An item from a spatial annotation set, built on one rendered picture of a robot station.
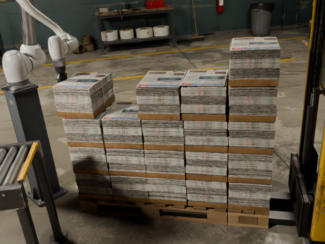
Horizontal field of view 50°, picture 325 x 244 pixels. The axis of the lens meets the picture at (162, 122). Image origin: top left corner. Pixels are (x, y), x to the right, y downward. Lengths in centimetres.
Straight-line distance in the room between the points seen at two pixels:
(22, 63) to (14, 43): 654
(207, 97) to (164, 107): 29
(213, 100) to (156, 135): 46
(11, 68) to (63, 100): 48
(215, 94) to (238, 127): 26
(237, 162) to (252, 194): 28
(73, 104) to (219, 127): 101
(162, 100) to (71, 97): 64
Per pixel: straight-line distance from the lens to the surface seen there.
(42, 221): 298
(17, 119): 290
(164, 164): 244
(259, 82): 214
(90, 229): 278
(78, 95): 242
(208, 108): 220
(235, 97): 217
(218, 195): 253
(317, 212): 238
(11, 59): 277
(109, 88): 264
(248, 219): 264
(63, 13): 900
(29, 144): 234
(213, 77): 234
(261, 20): 908
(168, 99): 223
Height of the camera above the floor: 176
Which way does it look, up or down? 24 degrees down
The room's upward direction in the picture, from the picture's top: 5 degrees counter-clockwise
